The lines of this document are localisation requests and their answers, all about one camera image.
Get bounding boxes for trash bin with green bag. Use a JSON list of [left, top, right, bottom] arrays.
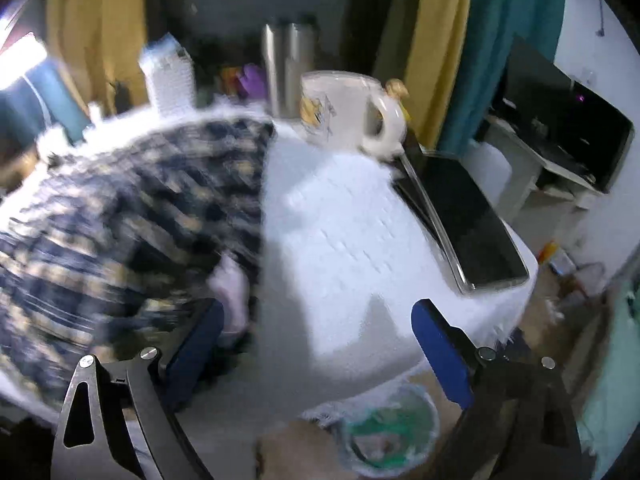
[[337, 379, 442, 479]]

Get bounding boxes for yellow curtain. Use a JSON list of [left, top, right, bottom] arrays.
[[46, 0, 147, 113], [372, 0, 474, 137]]

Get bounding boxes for stainless steel tumbler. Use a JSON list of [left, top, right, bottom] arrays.
[[261, 17, 317, 118]]

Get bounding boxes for teal curtain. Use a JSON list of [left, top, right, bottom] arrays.
[[439, 0, 567, 157]]

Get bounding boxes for black monitor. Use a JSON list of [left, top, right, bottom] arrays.
[[492, 35, 636, 194]]

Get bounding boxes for white desk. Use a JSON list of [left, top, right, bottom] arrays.
[[481, 114, 603, 223]]

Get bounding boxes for white mug with bear print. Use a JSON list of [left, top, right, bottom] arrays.
[[300, 71, 409, 162]]

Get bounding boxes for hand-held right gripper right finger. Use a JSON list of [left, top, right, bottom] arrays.
[[411, 299, 583, 480]]

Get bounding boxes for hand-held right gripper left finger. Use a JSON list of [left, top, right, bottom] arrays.
[[52, 297, 226, 480]]

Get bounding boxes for plaid pants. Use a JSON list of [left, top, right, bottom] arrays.
[[0, 115, 276, 411]]

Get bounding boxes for white perforated plastic basket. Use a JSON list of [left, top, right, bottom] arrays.
[[138, 32, 197, 113]]

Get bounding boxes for pale green cloth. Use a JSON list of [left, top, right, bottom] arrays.
[[579, 280, 640, 472]]

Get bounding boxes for purple cloth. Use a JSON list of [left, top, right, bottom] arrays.
[[239, 63, 267, 102]]

